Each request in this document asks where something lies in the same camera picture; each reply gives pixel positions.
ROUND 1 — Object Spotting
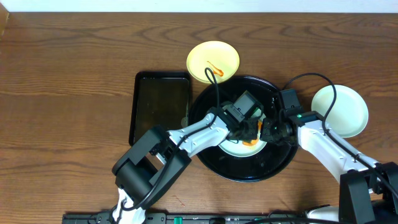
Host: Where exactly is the green orange scrubbing sponge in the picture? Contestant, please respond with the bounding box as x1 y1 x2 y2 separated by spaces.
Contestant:
243 120 262 146

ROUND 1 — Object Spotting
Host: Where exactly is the light green plate front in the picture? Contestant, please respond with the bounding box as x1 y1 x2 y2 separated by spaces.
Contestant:
219 108 267 157

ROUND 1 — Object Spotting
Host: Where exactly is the light green plate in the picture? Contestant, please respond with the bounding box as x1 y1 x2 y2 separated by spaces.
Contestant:
311 85 369 138
219 108 267 157

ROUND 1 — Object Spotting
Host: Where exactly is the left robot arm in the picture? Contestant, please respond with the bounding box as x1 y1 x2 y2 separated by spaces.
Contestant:
110 91 264 223

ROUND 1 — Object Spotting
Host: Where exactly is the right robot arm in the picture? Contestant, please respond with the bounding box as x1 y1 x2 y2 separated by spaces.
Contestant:
260 89 397 223

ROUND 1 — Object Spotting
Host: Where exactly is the black round serving tray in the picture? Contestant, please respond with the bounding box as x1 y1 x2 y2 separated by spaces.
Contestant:
198 76 298 182

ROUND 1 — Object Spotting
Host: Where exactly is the yellow dirty plate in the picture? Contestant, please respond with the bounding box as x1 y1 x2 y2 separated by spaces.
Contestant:
186 40 240 84

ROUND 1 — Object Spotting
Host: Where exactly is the black rectangular water tray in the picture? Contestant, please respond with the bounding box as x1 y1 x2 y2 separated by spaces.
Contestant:
129 71 192 146

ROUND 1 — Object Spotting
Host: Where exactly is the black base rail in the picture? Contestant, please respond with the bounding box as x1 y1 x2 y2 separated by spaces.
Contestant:
62 212 303 224

